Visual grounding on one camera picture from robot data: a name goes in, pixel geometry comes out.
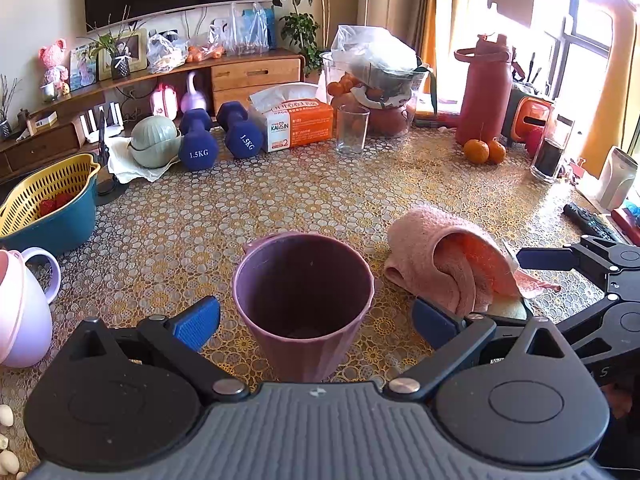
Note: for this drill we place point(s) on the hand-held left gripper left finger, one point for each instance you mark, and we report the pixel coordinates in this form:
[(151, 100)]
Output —
[(197, 322)]

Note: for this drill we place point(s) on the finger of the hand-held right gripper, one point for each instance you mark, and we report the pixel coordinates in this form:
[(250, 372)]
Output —
[(545, 259), (625, 320)]

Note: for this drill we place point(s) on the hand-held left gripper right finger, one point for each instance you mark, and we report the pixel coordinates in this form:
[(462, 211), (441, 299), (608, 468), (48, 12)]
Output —
[(434, 324)]

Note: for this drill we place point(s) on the pale yellow cloth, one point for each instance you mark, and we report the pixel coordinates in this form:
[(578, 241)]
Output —
[(510, 310)]

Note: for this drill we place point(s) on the pink fluffy towel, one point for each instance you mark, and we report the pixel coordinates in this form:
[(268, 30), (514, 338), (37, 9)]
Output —
[(425, 240)]

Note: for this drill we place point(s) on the purple ribbed cup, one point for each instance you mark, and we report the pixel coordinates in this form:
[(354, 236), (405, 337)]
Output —
[(300, 310)]

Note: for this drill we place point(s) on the black remote control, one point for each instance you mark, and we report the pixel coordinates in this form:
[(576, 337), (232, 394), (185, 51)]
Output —
[(590, 220)]

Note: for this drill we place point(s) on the red box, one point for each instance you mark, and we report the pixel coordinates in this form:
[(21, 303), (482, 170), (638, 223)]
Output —
[(627, 222)]

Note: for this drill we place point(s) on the red binder clips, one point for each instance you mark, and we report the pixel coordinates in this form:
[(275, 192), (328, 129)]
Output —
[(576, 167)]

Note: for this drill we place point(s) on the glass with dark liquid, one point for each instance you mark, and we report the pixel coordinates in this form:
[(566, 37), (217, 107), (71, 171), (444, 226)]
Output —
[(550, 155)]

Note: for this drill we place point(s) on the white plastic container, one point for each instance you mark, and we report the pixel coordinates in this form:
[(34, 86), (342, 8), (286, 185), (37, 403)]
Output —
[(616, 180)]

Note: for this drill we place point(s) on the orange tangerine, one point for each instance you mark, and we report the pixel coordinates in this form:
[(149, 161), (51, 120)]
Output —
[(497, 151), (476, 151)]

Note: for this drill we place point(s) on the orange and black box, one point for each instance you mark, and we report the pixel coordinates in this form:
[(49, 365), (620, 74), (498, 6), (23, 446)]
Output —
[(530, 115)]

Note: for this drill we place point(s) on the black stand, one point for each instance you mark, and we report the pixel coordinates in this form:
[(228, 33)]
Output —
[(112, 187)]

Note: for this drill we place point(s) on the blue plastic basin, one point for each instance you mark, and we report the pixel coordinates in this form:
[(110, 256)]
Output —
[(65, 225)]

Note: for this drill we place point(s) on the red water bottle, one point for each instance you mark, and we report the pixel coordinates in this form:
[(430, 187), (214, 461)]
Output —
[(484, 105)]

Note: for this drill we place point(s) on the white cloth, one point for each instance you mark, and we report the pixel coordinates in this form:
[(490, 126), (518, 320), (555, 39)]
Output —
[(122, 167)]

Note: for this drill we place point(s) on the blue dumbbell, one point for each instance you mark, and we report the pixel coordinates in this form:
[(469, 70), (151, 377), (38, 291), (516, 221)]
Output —
[(242, 132), (197, 147)]

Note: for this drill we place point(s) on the pink and lilac jug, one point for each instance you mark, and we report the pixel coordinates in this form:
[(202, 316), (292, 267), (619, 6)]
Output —
[(20, 315)]

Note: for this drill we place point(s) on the red fruit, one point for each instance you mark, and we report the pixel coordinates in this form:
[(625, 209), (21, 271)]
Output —
[(55, 203)]

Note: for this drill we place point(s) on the pen holder with pens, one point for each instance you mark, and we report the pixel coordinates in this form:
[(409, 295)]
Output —
[(530, 72)]

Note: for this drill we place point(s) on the stack of green bowls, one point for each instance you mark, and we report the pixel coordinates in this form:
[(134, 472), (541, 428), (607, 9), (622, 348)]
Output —
[(152, 140)]

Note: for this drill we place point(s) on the clear drinking glass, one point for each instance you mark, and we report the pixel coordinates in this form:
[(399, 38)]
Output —
[(352, 130)]

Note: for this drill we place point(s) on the large clear container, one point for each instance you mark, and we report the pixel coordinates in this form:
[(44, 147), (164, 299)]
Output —
[(395, 110)]

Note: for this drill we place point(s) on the yellow strainer basket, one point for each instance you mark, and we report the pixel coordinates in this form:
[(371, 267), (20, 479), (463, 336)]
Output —
[(30, 185)]

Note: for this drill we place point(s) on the white router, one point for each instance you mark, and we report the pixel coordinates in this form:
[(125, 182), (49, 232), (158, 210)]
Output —
[(102, 125)]

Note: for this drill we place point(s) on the orange and white tissue pack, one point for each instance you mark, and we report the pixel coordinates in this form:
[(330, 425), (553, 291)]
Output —
[(300, 125)]

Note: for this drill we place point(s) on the pink toy case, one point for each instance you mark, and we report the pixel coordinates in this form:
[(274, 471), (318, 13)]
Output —
[(163, 102)]

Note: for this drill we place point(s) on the lilac kettlebell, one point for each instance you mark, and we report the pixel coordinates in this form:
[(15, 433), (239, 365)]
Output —
[(192, 97)]

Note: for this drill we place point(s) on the wooden television cabinet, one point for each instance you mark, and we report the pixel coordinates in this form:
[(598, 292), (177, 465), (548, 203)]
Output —
[(240, 75)]

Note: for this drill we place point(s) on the small white box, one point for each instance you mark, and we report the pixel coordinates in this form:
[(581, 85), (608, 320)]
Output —
[(42, 122)]

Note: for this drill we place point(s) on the small dark plant pot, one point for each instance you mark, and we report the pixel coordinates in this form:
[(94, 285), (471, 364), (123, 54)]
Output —
[(120, 67)]

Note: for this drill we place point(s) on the pile of tangerines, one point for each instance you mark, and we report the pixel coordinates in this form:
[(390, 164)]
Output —
[(202, 54)]

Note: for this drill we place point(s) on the plastic bag with dark contents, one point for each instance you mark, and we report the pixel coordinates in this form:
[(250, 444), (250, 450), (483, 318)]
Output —
[(165, 52)]

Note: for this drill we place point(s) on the vase with dry twigs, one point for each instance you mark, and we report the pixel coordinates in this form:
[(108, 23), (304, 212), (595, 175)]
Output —
[(5, 127)]

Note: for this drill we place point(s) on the yellow curtain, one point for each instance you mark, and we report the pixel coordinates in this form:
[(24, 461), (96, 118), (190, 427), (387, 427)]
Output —
[(427, 10)]

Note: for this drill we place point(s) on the small picture card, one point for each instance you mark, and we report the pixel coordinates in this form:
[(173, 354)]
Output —
[(82, 67)]

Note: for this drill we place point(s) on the clear plastic bags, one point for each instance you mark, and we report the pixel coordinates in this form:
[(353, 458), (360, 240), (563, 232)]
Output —
[(245, 30)]

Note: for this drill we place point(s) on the pink bear figurine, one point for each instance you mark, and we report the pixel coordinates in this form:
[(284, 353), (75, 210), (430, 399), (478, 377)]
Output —
[(54, 62)]

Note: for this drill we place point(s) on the green potted plant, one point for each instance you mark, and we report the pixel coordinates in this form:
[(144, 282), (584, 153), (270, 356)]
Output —
[(300, 30)]

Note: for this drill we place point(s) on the peach curved post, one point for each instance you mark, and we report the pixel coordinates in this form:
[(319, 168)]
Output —
[(625, 60)]

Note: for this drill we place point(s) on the cream photo frame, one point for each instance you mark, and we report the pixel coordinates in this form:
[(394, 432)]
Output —
[(137, 52)]

